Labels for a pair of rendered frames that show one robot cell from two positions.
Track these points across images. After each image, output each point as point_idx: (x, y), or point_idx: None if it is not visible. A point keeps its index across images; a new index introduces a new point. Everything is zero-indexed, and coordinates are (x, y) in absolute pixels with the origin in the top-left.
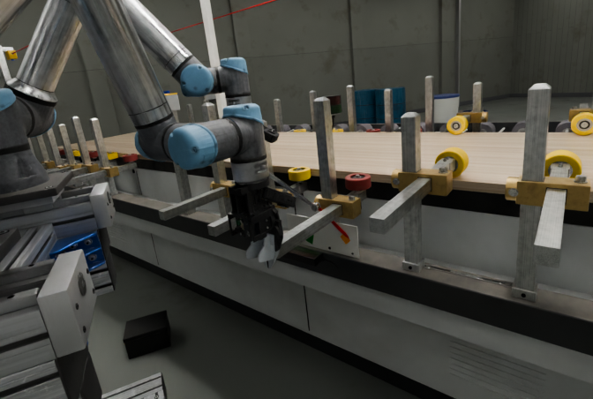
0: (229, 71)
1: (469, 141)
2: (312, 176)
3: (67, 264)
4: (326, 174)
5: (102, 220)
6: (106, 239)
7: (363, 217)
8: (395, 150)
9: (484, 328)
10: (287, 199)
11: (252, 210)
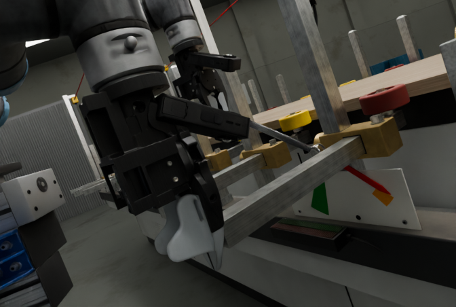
0: None
1: None
2: (316, 123)
3: None
4: (320, 92)
5: (22, 214)
6: (50, 239)
7: (408, 163)
8: (436, 62)
9: None
10: (224, 119)
11: (131, 145)
